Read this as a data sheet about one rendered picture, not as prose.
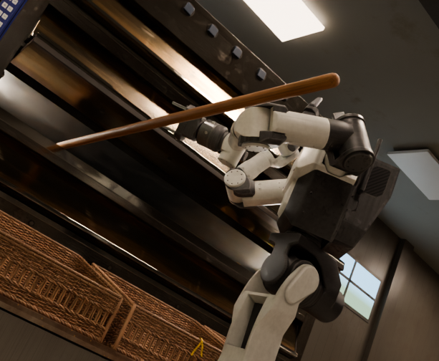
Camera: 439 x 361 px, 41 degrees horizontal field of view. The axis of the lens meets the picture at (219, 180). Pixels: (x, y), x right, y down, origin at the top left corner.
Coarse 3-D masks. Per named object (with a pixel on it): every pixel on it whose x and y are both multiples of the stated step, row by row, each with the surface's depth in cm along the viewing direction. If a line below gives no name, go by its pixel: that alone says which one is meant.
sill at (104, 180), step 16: (0, 112) 214; (16, 128) 217; (32, 128) 220; (48, 144) 223; (64, 160) 227; (80, 160) 230; (96, 176) 234; (128, 192) 242; (144, 208) 246; (176, 224) 254; (192, 240) 259; (224, 256) 268; (240, 272) 273
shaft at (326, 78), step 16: (304, 80) 123; (320, 80) 118; (336, 80) 117; (240, 96) 140; (256, 96) 134; (272, 96) 130; (288, 96) 127; (176, 112) 162; (192, 112) 155; (208, 112) 150; (128, 128) 183; (144, 128) 176; (64, 144) 224; (80, 144) 214
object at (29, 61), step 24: (24, 48) 212; (48, 48) 210; (48, 72) 220; (72, 72) 216; (72, 96) 229; (96, 96) 225; (96, 120) 239; (120, 120) 234; (144, 144) 244; (168, 144) 239; (168, 168) 255; (192, 168) 250; (216, 192) 261; (240, 216) 274; (264, 216) 268; (264, 240) 287
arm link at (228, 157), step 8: (216, 128) 188; (224, 128) 189; (216, 136) 187; (224, 136) 188; (208, 144) 189; (216, 144) 188; (224, 144) 187; (224, 152) 186; (232, 152) 186; (240, 152) 187; (224, 160) 187; (232, 160) 186
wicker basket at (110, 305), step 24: (0, 216) 207; (0, 240) 163; (24, 240) 211; (48, 240) 218; (0, 264) 162; (24, 264) 166; (48, 264) 170; (72, 264) 222; (0, 288) 162; (24, 288) 166; (48, 288) 170; (72, 288) 174; (96, 288) 179; (48, 312) 170; (72, 312) 174; (96, 312) 191; (96, 336) 178
